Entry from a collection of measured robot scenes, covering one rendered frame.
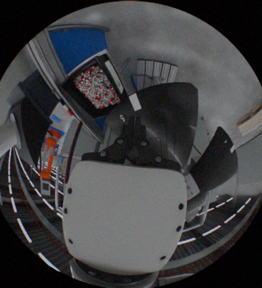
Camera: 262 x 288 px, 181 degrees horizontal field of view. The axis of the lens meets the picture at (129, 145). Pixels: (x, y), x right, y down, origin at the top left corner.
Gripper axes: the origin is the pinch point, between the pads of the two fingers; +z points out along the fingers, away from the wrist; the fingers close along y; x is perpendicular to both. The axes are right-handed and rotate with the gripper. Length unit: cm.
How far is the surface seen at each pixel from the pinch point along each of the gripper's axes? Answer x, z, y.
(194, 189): -18.1, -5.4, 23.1
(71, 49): 25, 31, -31
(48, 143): -161, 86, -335
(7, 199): -167, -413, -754
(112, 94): -1.7, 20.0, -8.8
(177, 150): -3.6, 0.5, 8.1
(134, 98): 1.7, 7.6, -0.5
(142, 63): 13, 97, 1
